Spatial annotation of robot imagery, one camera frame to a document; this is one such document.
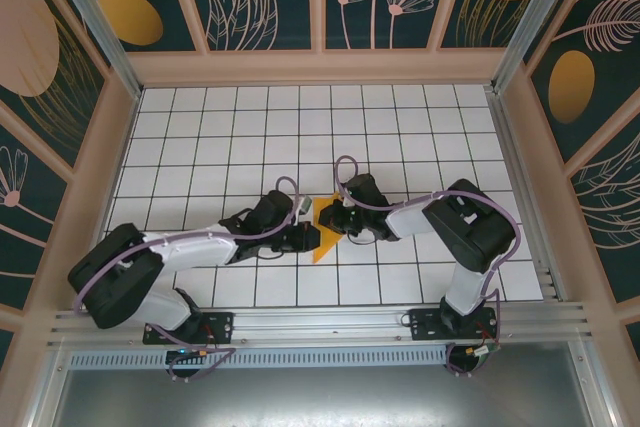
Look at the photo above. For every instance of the yellow cloth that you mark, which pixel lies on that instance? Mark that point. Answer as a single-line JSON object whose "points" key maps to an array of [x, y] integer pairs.
{"points": [[325, 247]]}

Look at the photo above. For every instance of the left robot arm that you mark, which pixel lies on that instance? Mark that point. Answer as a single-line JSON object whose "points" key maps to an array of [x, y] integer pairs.
{"points": [[115, 277]]}

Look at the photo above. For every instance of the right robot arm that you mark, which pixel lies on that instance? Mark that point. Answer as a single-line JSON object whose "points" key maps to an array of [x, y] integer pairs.
{"points": [[470, 232]]}

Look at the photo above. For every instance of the grey metal sheet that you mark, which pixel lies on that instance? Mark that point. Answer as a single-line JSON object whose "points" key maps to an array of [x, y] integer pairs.
{"points": [[320, 397]]}

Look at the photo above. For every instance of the small controller board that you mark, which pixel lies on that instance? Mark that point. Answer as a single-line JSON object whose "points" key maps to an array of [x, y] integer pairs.
{"points": [[187, 353], [480, 351]]}

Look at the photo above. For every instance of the aluminium side bar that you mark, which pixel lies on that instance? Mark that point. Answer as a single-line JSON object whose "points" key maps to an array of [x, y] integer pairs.
{"points": [[595, 387], [47, 392]]}

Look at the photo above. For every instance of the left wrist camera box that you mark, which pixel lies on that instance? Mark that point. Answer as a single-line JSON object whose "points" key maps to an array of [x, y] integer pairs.
{"points": [[306, 204]]}

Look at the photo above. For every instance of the long aluminium mounting rail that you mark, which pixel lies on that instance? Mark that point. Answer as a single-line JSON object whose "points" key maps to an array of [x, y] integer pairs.
{"points": [[320, 327]]}

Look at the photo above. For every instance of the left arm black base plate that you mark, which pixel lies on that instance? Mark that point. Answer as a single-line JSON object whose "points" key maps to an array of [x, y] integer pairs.
{"points": [[220, 327]]}

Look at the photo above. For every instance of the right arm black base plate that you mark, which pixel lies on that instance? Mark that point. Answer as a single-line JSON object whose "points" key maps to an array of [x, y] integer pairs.
{"points": [[425, 324]]}

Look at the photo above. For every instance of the aluminium table edge rail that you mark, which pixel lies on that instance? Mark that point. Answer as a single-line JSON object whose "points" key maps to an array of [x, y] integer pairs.
{"points": [[512, 157]]}

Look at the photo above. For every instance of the aluminium corner post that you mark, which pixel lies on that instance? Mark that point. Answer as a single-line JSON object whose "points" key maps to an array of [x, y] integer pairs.
{"points": [[532, 22], [100, 27]]}

